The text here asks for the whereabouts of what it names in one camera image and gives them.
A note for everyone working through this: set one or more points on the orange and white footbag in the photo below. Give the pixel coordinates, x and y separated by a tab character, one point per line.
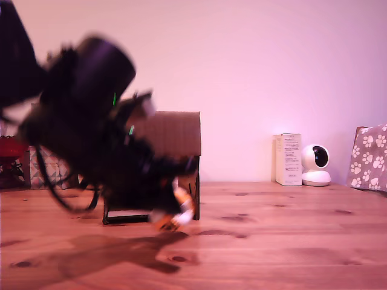
185	208

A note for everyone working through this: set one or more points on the cardboard dice tower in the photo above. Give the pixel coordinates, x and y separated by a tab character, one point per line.
178	133

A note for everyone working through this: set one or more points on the triangle patterned tissue box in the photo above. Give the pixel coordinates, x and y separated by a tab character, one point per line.
59	173

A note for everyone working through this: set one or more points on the white printed carton box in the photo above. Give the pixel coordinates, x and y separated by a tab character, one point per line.
289	160

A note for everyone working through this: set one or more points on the paw print cloth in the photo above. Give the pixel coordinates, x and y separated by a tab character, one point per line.
369	157

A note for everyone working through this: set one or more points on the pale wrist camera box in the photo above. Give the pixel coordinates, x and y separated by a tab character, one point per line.
148	106

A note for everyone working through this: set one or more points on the small white round camera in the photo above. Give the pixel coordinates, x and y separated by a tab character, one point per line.
316	163

